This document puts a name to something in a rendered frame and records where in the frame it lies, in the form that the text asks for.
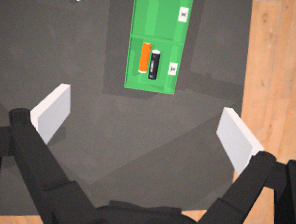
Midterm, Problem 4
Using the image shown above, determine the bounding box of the orange battery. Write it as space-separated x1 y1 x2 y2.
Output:
138 43 152 73

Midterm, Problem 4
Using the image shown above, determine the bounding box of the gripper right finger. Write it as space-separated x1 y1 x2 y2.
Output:
196 107 296 224

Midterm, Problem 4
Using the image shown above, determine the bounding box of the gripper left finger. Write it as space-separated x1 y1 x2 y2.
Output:
0 84 110 224

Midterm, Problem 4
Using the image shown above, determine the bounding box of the black battery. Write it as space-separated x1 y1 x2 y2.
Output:
148 50 161 80

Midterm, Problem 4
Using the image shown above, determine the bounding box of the green three-compartment bin rack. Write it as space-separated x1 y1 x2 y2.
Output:
125 0 193 94

